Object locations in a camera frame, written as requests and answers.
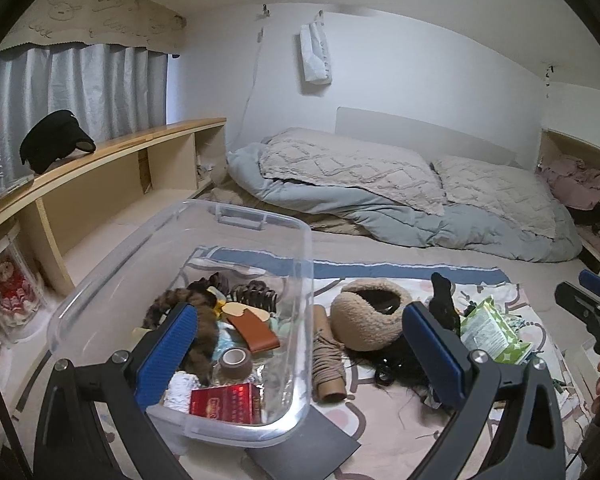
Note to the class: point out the printed blanket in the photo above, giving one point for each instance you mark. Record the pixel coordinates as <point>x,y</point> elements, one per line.
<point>380,435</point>

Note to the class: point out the brown twine spool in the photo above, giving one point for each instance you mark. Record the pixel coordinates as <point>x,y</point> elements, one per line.
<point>327,360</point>

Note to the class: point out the black cap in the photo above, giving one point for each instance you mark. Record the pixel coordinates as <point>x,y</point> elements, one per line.
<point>50,145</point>

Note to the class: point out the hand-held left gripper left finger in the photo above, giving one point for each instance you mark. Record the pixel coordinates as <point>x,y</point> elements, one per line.
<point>170,345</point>

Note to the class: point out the brown fur piece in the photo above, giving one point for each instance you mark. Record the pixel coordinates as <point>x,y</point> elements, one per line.
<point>202,330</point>

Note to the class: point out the red box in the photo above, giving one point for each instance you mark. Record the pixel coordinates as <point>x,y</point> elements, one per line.
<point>225,402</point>

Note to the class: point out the white hanging bag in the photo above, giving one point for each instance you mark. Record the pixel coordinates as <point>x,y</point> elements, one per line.
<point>315,55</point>

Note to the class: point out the beige cartoon valance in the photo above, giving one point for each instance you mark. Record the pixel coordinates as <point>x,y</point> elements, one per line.
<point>90,15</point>

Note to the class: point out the beige textured pillow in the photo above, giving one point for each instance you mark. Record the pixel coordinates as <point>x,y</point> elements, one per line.
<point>350,170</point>
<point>500,195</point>

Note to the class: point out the black stitched glove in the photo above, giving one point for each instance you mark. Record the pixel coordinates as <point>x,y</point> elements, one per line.
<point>442,300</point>

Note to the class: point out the beige fluffy earmuffs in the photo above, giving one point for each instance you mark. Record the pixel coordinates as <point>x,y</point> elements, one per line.
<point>360,325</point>

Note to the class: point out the wall hook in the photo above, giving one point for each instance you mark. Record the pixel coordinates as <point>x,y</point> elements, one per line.
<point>550,72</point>
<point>265,10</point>

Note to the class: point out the brown tape roll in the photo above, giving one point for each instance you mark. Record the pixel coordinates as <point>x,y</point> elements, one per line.
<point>235,362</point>

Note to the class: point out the pink clothes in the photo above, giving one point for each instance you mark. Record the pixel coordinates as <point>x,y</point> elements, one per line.
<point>580,180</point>

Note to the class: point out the clear plastic storage box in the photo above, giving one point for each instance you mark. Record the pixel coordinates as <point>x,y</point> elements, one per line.
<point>260,240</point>

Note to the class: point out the red dressed doll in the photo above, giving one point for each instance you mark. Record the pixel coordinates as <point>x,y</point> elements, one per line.
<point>15,290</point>

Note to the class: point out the black wig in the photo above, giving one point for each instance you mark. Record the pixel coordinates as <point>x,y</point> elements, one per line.
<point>390,367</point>

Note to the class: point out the green dotted wet wipes pack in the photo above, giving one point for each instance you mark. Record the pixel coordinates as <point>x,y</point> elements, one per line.
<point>490,332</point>

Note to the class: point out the wooden shelf unit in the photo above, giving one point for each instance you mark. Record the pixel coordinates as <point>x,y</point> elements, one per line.
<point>120,142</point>

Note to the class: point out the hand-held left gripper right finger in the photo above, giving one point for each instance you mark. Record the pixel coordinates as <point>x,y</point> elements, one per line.
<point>432,355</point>

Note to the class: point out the white headboard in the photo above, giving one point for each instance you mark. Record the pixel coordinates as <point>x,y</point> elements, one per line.
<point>420,130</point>

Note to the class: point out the grey duvet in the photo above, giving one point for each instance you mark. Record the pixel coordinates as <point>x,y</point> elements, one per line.
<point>405,225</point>

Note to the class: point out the grey curtain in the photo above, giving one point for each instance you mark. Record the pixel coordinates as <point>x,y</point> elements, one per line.
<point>90,90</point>

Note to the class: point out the brown leather case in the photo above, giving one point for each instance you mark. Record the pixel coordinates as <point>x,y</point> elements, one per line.
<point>252,332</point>

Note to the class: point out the black sheet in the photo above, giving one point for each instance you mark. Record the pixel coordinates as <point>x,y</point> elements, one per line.
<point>305,445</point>

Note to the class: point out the wooden closet niche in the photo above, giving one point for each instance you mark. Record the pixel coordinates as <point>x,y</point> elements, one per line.
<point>550,145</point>

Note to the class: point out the dark hair claw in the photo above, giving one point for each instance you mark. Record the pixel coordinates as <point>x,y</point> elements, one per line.
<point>252,295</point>

